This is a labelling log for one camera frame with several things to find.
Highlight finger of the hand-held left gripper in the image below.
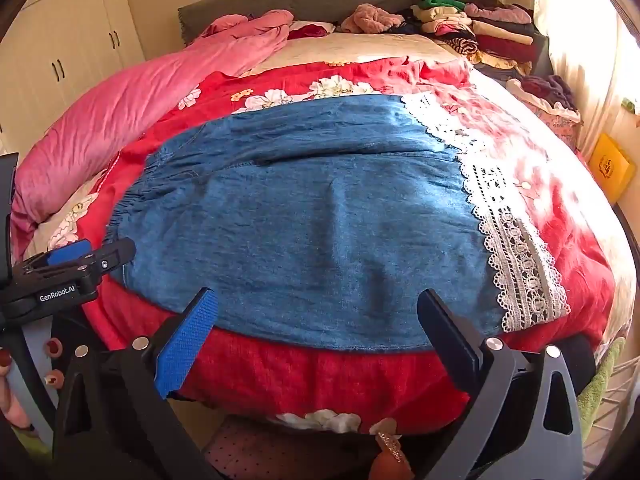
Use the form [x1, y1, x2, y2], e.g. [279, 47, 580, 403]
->
[75, 237, 137, 286]
[22, 239, 94, 273]

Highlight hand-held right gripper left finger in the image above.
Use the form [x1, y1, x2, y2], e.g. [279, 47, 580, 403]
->
[52, 287, 221, 480]

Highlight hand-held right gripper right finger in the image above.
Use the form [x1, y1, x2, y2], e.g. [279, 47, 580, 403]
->
[416, 288, 586, 480]

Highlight blue denim pants lace trim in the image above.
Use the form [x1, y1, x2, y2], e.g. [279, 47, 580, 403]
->
[102, 92, 572, 353]

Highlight person's left hand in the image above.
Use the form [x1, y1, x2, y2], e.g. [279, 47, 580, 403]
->
[0, 336, 67, 433]

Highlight red floral bedspread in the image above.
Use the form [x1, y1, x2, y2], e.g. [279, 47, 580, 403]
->
[75, 55, 618, 436]

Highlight dark dotted garment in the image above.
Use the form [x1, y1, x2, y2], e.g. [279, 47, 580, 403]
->
[202, 414, 381, 480]

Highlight brown glittery slipper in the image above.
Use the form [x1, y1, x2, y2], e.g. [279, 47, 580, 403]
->
[369, 417, 417, 480]

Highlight pink quilt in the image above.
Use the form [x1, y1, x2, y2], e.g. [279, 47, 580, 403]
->
[10, 9, 296, 261]

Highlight green towel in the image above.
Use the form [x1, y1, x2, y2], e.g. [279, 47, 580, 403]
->
[575, 337, 627, 417]

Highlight cream wardrobe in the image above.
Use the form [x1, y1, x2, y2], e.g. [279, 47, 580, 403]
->
[0, 0, 147, 161]

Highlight yellow box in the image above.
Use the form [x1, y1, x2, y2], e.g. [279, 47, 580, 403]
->
[588, 133, 637, 206]

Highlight purple clothes heap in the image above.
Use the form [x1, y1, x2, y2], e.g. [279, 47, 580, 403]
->
[506, 75, 584, 147]

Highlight dark red cloth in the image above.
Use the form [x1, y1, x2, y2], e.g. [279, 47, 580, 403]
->
[287, 22, 337, 41]

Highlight cream floral blanket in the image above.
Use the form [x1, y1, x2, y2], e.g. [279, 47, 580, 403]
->
[244, 32, 453, 77]

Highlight pile of folded clothes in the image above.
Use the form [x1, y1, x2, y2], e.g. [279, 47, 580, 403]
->
[409, 0, 551, 77]

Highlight pink plush garment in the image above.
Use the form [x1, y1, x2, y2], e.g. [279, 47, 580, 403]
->
[340, 3, 406, 35]

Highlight cream curtain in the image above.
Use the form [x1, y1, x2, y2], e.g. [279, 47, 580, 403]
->
[531, 0, 640, 161]

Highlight white wire rack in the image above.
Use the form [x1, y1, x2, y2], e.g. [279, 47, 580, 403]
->
[582, 360, 632, 463]

